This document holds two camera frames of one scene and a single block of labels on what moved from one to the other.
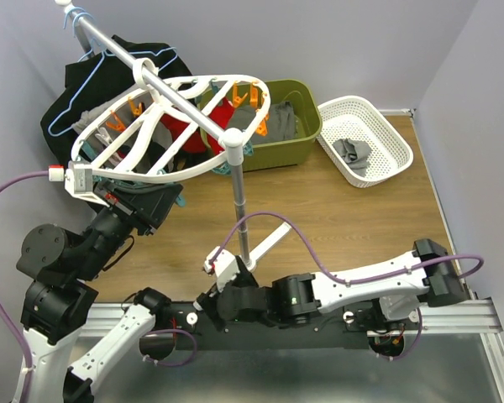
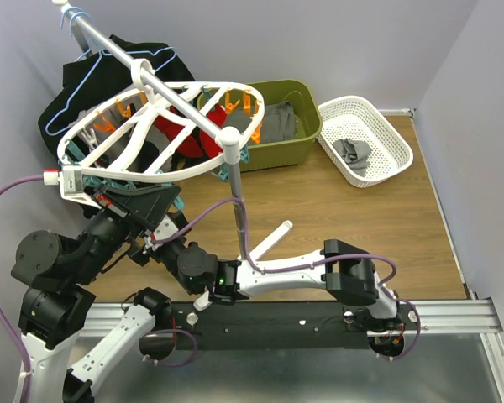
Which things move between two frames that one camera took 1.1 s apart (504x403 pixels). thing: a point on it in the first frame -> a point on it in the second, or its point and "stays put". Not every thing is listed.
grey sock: [355, 154] stays put
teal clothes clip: [181, 200] stays put
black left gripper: [152, 202] stays put
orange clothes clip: [262, 128] -> [256, 134]
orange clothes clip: [254, 96] -> [247, 102]
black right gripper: [209, 300] -> [140, 258]
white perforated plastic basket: [354, 117] stays put
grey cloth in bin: [280, 119] stays put
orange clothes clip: [238, 101] -> [228, 107]
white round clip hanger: [167, 129] stays put
